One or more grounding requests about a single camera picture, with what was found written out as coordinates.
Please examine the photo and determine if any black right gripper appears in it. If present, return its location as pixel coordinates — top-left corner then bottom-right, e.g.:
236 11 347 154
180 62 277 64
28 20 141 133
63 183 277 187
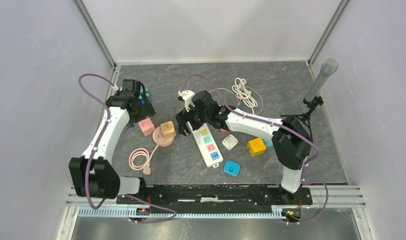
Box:
175 104 210 138

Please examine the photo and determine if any pink cube socket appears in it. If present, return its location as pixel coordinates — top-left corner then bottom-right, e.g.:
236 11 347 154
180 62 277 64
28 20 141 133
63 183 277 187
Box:
138 117 155 137

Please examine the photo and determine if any white plug adapter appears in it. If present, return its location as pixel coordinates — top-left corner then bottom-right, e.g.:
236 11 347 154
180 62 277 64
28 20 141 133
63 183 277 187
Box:
222 134 238 150

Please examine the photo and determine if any orange cube socket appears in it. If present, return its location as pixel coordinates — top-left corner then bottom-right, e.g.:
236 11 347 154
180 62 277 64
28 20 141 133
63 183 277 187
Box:
160 121 176 139

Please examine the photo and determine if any white long power strip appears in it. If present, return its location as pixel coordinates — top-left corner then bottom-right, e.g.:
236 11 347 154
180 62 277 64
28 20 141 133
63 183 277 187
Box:
186 122 223 168

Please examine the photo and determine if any pink round socket base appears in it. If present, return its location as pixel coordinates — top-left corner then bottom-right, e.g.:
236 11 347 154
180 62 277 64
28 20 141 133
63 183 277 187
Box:
152 126 175 148

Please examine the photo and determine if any blue plug adapter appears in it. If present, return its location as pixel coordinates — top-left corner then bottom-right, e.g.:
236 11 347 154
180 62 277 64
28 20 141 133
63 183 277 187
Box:
223 160 241 177

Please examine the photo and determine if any yellow cube socket adapter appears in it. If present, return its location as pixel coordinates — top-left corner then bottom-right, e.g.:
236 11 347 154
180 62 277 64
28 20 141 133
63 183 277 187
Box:
247 138 267 157

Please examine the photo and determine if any teal power strip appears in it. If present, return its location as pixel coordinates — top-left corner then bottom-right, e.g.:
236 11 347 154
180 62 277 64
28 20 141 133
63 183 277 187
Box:
262 139 273 149

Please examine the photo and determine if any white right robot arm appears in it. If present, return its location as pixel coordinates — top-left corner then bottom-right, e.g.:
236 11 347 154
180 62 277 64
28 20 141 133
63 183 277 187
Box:
175 90 315 204

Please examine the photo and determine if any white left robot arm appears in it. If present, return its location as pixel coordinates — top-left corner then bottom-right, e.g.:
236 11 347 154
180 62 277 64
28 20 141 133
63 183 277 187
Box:
68 79 155 204

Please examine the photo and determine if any pink round plug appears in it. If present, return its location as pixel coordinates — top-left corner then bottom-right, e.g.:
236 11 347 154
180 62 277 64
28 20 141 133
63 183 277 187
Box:
142 165 151 176

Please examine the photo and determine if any blue green striped block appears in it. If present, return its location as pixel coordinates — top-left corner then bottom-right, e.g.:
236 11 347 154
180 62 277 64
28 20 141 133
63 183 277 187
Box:
139 88 151 106

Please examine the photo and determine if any black microphone tripod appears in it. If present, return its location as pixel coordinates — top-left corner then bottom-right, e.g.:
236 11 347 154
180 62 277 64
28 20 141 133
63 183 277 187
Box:
281 96 324 136

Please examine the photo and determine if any grey microphone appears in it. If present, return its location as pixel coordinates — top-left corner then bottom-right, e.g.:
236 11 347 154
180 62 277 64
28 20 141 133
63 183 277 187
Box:
303 57 339 104

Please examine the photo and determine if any pink lightning charging cable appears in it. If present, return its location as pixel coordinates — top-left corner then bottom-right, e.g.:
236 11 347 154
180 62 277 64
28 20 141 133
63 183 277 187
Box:
209 86 264 115

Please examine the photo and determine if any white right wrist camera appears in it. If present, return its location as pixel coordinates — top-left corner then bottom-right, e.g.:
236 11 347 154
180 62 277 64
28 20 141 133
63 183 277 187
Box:
178 90 195 112

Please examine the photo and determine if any white power strip cable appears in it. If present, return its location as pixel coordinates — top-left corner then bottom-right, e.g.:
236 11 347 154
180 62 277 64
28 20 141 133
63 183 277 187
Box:
231 77 258 115

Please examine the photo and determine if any pink coiled power cable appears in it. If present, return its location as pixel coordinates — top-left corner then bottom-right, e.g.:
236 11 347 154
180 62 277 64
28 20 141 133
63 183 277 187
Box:
128 144 161 172

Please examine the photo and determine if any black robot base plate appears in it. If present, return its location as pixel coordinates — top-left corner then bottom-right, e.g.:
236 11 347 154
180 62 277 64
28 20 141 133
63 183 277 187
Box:
116 184 313 214

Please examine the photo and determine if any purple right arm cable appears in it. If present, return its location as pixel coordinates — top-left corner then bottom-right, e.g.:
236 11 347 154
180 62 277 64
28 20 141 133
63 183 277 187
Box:
179 73 329 226

